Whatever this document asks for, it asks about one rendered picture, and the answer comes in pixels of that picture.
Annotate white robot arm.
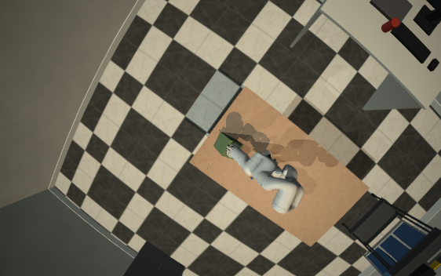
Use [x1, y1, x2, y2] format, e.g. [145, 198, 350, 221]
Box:
[227, 143, 304, 214]

